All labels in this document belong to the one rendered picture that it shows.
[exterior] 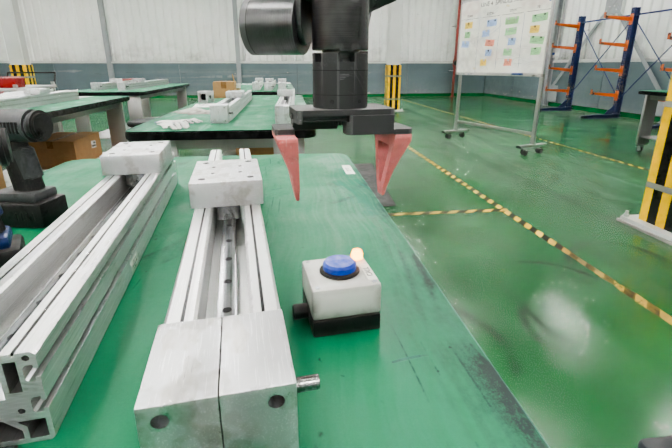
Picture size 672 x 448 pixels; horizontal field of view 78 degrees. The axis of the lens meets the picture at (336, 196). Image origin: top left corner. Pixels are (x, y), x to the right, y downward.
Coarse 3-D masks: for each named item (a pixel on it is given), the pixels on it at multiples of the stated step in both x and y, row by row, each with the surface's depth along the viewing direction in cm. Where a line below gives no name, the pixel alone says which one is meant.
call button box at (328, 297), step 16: (304, 272) 50; (320, 272) 49; (368, 272) 49; (304, 288) 51; (320, 288) 46; (336, 288) 46; (352, 288) 46; (368, 288) 46; (304, 304) 50; (320, 304) 46; (336, 304) 46; (352, 304) 47; (368, 304) 47; (320, 320) 47; (336, 320) 47; (352, 320) 47; (368, 320) 48; (320, 336) 47
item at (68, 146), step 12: (216, 84) 393; (228, 84) 395; (216, 96) 396; (60, 132) 401; (72, 132) 402; (84, 132) 402; (96, 132) 403; (36, 144) 352; (48, 144) 353; (60, 144) 354; (72, 144) 356; (84, 144) 376; (96, 144) 401; (48, 156) 356; (60, 156) 357; (72, 156) 359; (84, 156) 375; (96, 156) 400; (0, 168) 279; (48, 168) 359; (0, 180) 279
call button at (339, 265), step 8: (336, 256) 50; (344, 256) 50; (328, 264) 48; (336, 264) 48; (344, 264) 48; (352, 264) 48; (328, 272) 48; (336, 272) 47; (344, 272) 48; (352, 272) 48
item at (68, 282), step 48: (96, 192) 72; (144, 192) 72; (48, 240) 52; (96, 240) 52; (144, 240) 69; (0, 288) 41; (48, 288) 46; (96, 288) 46; (0, 336) 40; (48, 336) 34; (96, 336) 45; (0, 384) 34; (48, 384) 34; (0, 432) 34; (48, 432) 34
